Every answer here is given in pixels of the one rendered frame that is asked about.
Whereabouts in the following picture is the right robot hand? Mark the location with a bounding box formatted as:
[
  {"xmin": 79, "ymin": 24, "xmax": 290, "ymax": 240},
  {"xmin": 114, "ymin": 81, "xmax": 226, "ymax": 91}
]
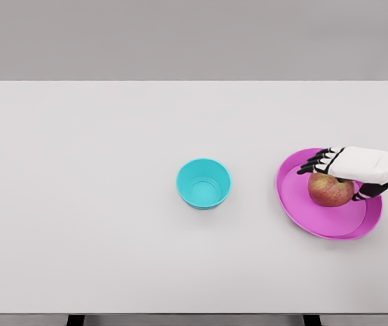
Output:
[{"xmin": 296, "ymin": 145, "xmax": 388, "ymax": 202}]

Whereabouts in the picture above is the blue bowl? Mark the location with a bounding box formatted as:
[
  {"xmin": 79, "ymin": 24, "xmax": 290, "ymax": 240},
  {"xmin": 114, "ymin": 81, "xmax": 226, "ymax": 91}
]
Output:
[{"xmin": 176, "ymin": 158, "xmax": 232, "ymax": 210}]

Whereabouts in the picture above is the red apple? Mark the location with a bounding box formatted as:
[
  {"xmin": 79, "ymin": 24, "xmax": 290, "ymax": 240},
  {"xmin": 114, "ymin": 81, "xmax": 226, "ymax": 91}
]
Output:
[{"xmin": 307, "ymin": 172, "xmax": 355, "ymax": 208}]

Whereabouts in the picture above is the pink plate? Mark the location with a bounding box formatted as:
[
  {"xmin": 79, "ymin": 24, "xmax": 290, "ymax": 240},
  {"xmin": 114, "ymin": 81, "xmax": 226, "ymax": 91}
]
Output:
[{"xmin": 275, "ymin": 147, "xmax": 383, "ymax": 241}]

